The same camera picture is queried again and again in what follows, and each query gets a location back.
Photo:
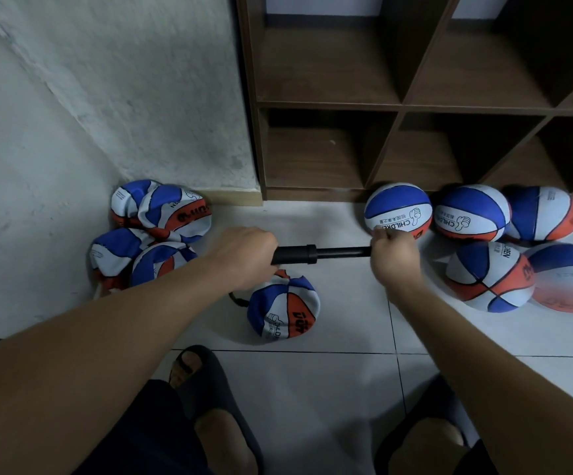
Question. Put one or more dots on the person's right hand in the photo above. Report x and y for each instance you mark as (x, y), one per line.
(395, 260)

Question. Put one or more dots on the person's left hand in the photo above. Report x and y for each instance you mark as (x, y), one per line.
(245, 257)

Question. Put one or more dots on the brown wooden cubby shelf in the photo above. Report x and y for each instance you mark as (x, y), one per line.
(326, 79)

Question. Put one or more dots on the blue white red basketball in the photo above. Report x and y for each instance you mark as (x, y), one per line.
(178, 212)
(113, 254)
(158, 262)
(284, 309)
(472, 212)
(123, 200)
(397, 204)
(568, 277)
(489, 275)
(544, 212)

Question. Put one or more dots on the black hand pump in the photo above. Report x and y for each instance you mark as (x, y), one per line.
(296, 255)

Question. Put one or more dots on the person's left forearm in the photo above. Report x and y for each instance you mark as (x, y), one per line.
(69, 376)

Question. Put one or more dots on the person's right forearm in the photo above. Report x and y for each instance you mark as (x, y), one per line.
(509, 381)

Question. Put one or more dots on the black sandal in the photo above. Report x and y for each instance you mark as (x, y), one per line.
(209, 381)
(435, 402)

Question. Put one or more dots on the person's left foot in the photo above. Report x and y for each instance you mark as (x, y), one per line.
(225, 445)

